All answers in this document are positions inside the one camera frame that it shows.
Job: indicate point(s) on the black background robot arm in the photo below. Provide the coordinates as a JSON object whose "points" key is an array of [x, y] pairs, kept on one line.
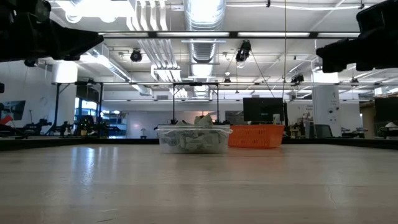
{"points": [[37, 127]]}

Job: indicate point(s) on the black ceiling spotlight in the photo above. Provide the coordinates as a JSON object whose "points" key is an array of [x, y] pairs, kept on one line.
{"points": [[136, 56], [30, 63], [297, 78]]}

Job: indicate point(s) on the white building column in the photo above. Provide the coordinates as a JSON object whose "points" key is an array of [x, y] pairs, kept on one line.
{"points": [[326, 105]]}

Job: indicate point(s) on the gray office chair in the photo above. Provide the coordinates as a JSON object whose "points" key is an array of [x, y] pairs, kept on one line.
{"points": [[323, 130]]}

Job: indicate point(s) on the black display screen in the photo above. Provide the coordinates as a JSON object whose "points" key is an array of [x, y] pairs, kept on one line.
{"points": [[387, 110]]}

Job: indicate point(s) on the dark equipment with small lights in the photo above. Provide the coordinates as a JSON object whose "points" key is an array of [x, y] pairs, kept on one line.
{"points": [[91, 126]]}

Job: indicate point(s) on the black computer monitor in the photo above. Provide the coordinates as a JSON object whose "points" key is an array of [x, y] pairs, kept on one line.
{"points": [[262, 109]]}

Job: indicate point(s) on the orange plastic basket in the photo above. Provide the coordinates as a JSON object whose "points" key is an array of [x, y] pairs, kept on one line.
{"points": [[256, 137]]}

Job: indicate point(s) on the black bar with light strips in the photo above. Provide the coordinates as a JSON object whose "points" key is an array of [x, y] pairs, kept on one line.
{"points": [[192, 34]]}

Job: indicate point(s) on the clear plastic container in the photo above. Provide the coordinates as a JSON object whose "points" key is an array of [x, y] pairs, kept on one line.
{"points": [[163, 149]]}

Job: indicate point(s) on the wide black gantry frame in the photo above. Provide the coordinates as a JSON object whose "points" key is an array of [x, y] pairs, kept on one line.
{"points": [[56, 105]]}

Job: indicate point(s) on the dark wall picture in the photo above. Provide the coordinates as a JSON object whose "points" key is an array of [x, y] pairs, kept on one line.
{"points": [[14, 107]]}

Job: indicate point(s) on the black metal table frame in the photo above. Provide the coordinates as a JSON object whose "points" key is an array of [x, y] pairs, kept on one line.
{"points": [[93, 142]]}

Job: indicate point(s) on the black overhead camera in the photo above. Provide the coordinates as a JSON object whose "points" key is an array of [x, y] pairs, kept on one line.
{"points": [[243, 51]]}

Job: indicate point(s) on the narrow black gantry frame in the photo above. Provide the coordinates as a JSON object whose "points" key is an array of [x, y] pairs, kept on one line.
{"points": [[173, 102]]}

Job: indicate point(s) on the silver ventilation duct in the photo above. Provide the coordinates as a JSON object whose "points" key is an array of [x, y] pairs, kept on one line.
{"points": [[203, 18]]}

